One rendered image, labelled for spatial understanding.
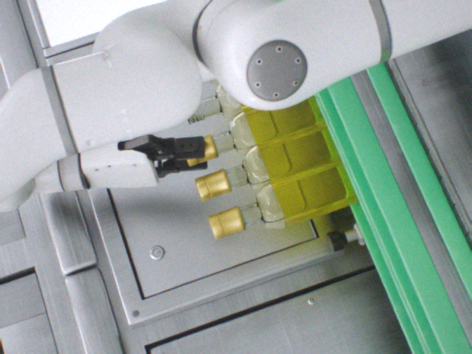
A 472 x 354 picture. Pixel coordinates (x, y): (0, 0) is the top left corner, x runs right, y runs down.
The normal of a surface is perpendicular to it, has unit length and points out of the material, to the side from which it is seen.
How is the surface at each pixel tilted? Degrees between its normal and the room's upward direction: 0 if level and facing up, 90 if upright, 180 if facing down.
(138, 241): 90
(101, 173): 72
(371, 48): 92
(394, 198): 90
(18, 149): 94
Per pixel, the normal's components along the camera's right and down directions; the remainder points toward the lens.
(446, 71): -0.05, -0.35
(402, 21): 0.23, 0.37
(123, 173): 0.07, 0.93
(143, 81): 0.15, -0.09
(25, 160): 0.41, 0.56
